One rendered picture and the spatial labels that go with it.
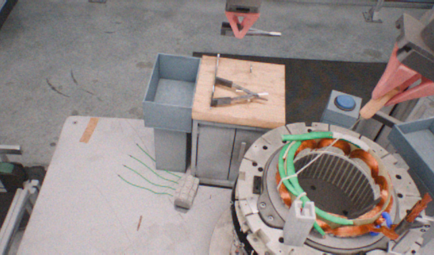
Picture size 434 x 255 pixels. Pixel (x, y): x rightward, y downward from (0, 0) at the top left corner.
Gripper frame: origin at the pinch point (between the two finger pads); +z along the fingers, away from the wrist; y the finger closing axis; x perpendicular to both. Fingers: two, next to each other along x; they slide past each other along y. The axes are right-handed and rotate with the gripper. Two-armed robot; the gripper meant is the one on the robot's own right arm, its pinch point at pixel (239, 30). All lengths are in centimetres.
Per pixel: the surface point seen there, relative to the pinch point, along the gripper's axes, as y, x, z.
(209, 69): -0.4, -5.9, 11.9
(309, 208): 40.5, 12.4, 1.1
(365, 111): 31.9, 17.7, -11.6
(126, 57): -124, -66, 118
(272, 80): 1.2, 8.9, 12.1
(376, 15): -195, 101, 117
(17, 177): 15, -54, 43
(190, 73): -3.7, -10.8, 16.8
